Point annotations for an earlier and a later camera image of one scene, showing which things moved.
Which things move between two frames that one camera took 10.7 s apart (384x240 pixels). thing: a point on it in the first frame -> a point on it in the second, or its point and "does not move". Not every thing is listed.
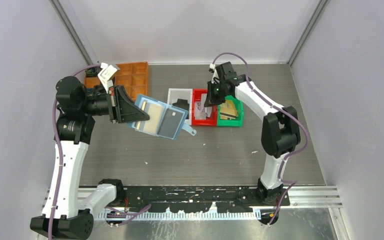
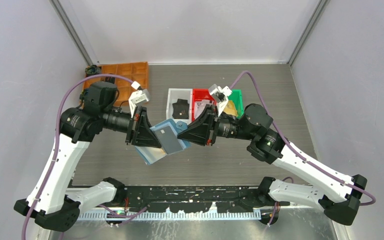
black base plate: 200,199 does not move
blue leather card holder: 165,121 -> 167,132
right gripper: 210,100 -> 203,130
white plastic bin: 174,94 does not move
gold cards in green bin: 228,110 does not move
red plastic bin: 196,97 does not move
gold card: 155,111 -> 152,153
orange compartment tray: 132,77 does not move
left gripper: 121,108 -> 139,130
